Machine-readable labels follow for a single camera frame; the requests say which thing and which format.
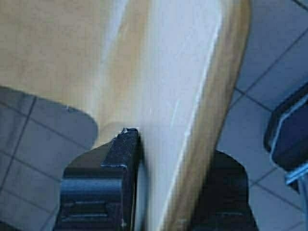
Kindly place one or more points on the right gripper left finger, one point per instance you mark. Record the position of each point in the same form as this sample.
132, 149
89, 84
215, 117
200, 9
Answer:
97, 191

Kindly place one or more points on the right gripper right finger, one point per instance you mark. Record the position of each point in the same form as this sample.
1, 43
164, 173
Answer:
223, 203

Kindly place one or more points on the wooden chair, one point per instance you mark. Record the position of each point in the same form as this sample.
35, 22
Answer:
166, 67

